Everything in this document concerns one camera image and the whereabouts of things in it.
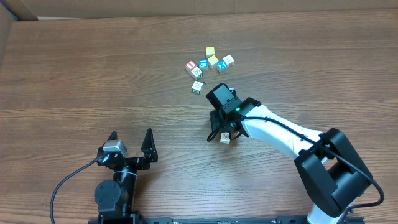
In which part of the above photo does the white shell number block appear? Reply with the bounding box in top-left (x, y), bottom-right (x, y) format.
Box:
top-left (220, 132), bottom-right (231, 144)

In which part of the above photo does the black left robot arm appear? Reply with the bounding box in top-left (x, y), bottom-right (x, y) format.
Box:
top-left (91, 128), bottom-right (158, 223)

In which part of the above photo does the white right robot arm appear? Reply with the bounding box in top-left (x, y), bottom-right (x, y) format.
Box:
top-left (206, 95), bottom-right (372, 223)

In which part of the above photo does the white green Z block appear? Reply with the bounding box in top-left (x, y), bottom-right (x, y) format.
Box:
top-left (192, 81), bottom-right (203, 95)

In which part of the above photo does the blue X block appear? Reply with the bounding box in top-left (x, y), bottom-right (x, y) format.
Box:
top-left (216, 60), bottom-right (228, 73)

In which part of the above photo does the white green pattern block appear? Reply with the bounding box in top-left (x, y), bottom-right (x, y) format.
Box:
top-left (190, 67), bottom-right (203, 80)

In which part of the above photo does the white block far right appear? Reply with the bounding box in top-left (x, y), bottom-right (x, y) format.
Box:
top-left (223, 55), bottom-right (234, 67)

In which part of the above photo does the yellow block near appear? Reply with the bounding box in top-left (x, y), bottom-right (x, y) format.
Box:
top-left (207, 55), bottom-right (219, 70)

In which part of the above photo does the yellow block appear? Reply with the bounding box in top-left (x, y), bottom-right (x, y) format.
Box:
top-left (205, 46), bottom-right (215, 58)
top-left (207, 55), bottom-right (219, 70)

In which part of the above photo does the blue letter block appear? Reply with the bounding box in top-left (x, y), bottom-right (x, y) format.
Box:
top-left (198, 59), bottom-right (209, 71)

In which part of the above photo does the red I block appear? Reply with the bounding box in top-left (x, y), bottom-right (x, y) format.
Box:
top-left (185, 60), bottom-right (197, 72)

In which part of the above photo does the yellow block far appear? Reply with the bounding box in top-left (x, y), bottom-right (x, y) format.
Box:
top-left (205, 46), bottom-right (215, 58)

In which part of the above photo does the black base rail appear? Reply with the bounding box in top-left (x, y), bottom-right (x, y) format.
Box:
top-left (88, 215), bottom-right (365, 224)

